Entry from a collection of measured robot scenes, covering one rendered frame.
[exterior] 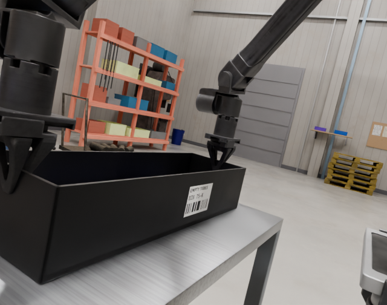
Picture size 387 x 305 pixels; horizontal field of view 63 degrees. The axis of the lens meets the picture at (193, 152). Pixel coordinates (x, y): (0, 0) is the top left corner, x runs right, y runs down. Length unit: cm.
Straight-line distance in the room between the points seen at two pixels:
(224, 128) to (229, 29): 1105
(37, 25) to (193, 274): 36
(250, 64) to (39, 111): 54
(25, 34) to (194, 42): 1191
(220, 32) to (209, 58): 96
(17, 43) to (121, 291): 29
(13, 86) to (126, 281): 26
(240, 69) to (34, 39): 53
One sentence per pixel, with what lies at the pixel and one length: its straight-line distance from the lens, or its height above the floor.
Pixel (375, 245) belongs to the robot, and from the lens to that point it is 54.
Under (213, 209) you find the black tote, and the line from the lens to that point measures 72.
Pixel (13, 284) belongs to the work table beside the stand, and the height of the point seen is 80.
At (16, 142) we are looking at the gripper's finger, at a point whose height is 95.
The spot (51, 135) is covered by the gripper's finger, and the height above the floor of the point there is 96.
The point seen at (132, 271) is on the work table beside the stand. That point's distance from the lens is 45.
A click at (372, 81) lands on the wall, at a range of 1065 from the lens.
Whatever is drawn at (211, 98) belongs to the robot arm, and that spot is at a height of 107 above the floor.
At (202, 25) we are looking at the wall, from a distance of 1233.
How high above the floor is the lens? 101
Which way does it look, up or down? 6 degrees down
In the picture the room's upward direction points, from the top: 12 degrees clockwise
